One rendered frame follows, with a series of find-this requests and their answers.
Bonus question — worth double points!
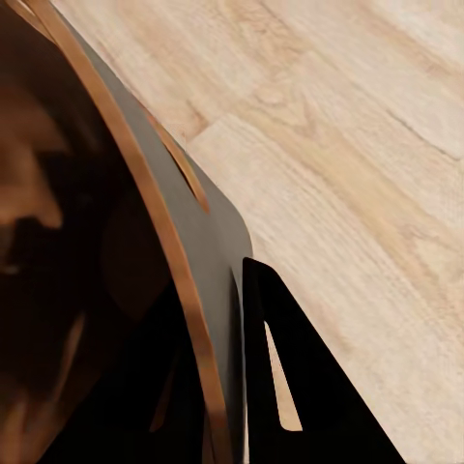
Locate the trash can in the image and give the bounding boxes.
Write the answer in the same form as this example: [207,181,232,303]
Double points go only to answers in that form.
[0,0,253,464]

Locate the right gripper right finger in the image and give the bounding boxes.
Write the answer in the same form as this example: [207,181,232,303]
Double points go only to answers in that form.
[243,257,406,464]

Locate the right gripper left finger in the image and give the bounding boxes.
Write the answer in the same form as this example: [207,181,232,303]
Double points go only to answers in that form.
[37,279,205,464]

